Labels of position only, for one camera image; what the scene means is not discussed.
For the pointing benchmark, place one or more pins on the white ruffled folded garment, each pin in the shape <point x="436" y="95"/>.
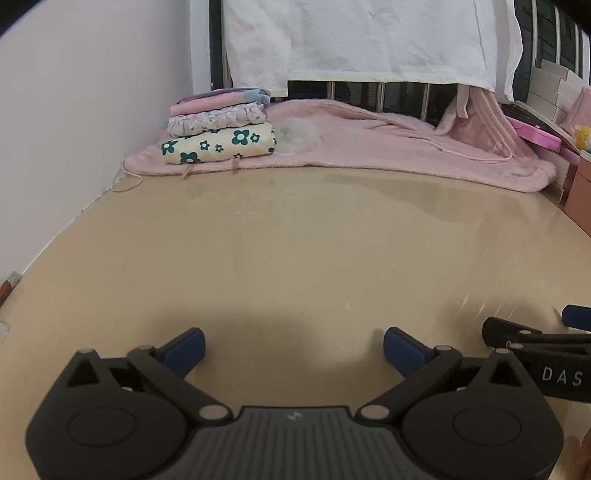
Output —
<point x="227" y="117"/>

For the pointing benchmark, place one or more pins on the pink fleece blanket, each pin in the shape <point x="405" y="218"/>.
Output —
<point x="482" y="147"/>

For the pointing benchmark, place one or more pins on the pink folded garment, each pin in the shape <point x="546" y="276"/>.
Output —
<point x="189" y="108"/>

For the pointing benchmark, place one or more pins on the floral cream folded cloth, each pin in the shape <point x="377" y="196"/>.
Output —
<point x="220" y="145"/>

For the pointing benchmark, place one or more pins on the pink flat box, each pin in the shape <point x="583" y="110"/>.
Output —
<point x="540" y="138"/>

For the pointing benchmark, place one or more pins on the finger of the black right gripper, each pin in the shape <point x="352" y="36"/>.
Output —
<point x="576" y="316"/>
<point x="498" y="333"/>

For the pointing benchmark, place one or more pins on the brown cardboard box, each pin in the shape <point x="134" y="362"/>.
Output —
<point x="578" y="204"/>

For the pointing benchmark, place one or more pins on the yellow-green toy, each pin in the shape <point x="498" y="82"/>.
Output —
<point x="582" y="137"/>

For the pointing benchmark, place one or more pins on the white stacked boxes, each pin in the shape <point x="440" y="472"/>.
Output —
<point x="554" y="90"/>

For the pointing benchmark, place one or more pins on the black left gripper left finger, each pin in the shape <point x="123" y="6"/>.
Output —
<point x="122" y="418"/>

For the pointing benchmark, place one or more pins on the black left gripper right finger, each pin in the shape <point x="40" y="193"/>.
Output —
<point x="466" y="418"/>

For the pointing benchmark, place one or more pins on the purple-trimmed garment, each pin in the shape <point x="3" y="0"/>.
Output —
<point x="228" y="94"/>

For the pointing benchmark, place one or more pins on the white hanging towel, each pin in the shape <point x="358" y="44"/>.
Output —
<point x="474" y="43"/>

